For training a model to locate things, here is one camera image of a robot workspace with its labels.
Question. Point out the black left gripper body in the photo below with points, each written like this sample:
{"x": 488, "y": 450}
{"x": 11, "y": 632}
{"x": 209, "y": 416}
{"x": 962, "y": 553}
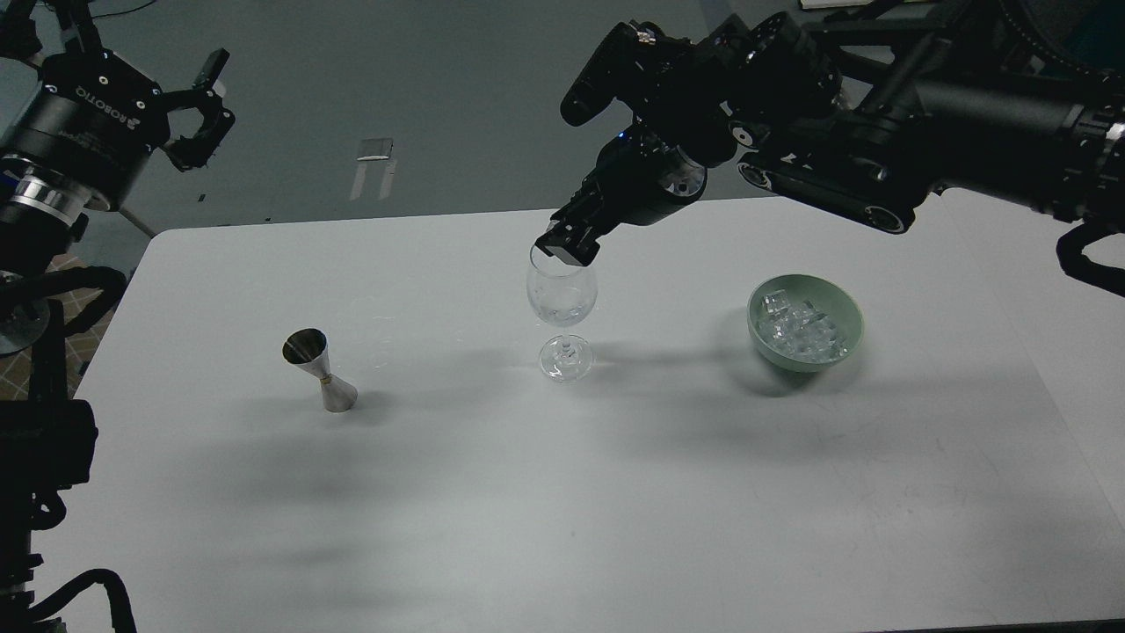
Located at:
{"x": 94, "y": 119}

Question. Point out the steel cocktail jigger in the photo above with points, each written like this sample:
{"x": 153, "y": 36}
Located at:
{"x": 306, "y": 349}

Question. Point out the clear ice cubes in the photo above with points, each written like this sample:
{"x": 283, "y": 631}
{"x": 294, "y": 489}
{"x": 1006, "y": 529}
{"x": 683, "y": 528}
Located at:
{"x": 800, "y": 330}

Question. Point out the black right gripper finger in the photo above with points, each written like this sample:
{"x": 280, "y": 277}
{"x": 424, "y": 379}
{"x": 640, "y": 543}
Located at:
{"x": 576, "y": 244}

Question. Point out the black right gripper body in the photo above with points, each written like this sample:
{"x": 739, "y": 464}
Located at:
{"x": 638, "y": 180}

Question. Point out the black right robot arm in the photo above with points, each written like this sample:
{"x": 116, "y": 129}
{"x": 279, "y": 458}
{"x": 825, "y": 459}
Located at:
{"x": 858, "y": 115}

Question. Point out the checkered beige cushion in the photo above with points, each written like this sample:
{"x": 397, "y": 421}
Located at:
{"x": 81, "y": 348}

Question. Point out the green bowl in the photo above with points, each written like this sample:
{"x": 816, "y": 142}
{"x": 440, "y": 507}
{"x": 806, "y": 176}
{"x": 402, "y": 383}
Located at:
{"x": 828, "y": 297}

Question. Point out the clear wine glass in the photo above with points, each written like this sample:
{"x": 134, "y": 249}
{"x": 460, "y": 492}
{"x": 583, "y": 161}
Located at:
{"x": 562, "y": 295}

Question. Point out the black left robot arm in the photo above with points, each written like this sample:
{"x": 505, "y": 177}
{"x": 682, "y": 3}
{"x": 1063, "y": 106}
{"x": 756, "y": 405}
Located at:
{"x": 49, "y": 439}

